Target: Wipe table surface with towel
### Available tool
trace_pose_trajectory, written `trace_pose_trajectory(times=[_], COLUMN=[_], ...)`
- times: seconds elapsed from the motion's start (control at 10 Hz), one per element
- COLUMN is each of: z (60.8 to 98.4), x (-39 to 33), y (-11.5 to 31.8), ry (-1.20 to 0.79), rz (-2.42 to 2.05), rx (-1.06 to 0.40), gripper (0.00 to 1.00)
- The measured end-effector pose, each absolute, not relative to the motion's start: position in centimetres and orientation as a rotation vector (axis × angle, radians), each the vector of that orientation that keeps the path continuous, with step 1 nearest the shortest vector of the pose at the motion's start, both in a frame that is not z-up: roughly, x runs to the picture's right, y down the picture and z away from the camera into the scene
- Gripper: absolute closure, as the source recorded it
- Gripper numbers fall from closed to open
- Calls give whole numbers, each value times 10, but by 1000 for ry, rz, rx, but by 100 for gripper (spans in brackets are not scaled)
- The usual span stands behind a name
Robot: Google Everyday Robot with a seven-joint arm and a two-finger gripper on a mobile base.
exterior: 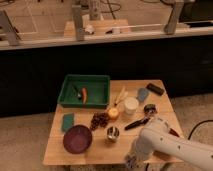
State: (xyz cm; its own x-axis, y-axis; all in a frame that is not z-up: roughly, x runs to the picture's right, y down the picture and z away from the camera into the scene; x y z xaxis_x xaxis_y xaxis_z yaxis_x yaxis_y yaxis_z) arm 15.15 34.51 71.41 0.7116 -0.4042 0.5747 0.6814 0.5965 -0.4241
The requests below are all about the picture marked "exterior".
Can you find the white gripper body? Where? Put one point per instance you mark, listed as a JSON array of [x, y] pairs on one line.
[[139, 152]]

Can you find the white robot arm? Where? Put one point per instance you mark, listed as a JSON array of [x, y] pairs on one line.
[[155, 136]]

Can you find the blue-grey towel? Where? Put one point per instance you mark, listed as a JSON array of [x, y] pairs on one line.
[[142, 94]]

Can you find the small metal cup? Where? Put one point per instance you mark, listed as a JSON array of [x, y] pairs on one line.
[[113, 133]]

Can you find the red plate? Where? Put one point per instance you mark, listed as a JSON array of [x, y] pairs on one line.
[[173, 132]]

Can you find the white round container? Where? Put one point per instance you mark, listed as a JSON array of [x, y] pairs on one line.
[[130, 105]]

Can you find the orange fruit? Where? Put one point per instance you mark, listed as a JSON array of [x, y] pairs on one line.
[[113, 113]]

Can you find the bunch of dark grapes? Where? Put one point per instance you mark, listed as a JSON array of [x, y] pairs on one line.
[[99, 120]]

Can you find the yellow banana peel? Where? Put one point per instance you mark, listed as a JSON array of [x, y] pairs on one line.
[[122, 95]]

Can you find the black rectangular box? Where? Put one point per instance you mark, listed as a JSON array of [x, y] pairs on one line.
[[155, 89]]

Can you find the wooden table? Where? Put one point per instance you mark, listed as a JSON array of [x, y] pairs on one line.
[[102, 151]]

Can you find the purple bowl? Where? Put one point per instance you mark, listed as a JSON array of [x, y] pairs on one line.
[[77, 139]]

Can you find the green sponge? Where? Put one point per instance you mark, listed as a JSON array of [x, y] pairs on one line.
[[67, 122]]

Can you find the green plastic tray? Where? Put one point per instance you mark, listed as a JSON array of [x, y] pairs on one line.
[[98, 91]]

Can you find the orange carrot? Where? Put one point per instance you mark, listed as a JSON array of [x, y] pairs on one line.
[[84, 95]]

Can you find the dark marker in tray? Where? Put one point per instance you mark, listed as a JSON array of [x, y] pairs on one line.
[[78, 93]]

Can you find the black-handled ladle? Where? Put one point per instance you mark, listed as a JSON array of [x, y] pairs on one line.
[[149, 111]]

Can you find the right grey railing post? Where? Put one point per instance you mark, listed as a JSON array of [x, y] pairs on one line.
[[177, 6]]

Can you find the grey railing post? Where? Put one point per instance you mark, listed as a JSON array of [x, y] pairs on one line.
[[177, 6], [78, 22]]

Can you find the middle grey railing post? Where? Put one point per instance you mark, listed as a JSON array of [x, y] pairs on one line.
[[78, 22]]

